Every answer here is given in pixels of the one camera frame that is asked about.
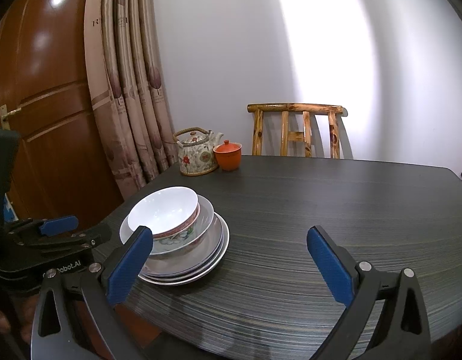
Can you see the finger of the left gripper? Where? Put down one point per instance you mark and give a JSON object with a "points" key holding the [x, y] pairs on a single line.
{"points": [[42, 227], [31, 242]]}

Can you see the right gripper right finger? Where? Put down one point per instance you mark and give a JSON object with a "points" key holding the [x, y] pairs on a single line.
{"points": [[402, 330]]}

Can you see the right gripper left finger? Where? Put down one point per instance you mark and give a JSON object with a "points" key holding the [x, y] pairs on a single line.
{"points": [[101, 286]]}

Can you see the medium white floral plate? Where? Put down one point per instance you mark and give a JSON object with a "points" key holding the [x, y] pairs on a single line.
{"points": [[201, 260]]}

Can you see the small red patterned bowl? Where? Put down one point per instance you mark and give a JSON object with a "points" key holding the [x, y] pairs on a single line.
{"points": [[164, 209]]}

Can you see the small white floral plate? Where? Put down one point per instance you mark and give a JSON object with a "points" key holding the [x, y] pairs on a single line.
{"points": [[193, 256]]}

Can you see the medium white floral bowl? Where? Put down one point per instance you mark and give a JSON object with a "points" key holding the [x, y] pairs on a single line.
{"points": [[180, 228]]}

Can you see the large white floral bowl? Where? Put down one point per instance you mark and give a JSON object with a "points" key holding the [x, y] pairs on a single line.
{"points": [[182, 239]]}

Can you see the large white floral plate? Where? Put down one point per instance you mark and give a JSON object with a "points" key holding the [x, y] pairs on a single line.
{"points": [[193, 264]]}

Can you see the blue foam mat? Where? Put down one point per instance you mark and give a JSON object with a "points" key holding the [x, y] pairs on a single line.
{"points": [[8, 211]]}

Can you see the floral ceramic teapot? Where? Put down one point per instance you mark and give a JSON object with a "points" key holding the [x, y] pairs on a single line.
{"points": [[195, 150]]}

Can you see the brown wooden door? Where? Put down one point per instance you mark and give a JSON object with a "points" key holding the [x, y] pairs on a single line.
{"points": [[60, 167]]}

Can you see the beige patterned curtain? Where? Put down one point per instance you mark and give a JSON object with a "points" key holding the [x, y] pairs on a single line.
{"points": [[127, 90]]}

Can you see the orange lidded cup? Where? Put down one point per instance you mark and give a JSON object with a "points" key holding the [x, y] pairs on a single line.
{"points": [[228, 155]]}

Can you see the brass door handle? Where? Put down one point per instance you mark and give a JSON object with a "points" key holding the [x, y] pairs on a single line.
{"points": [[5, 115]]}

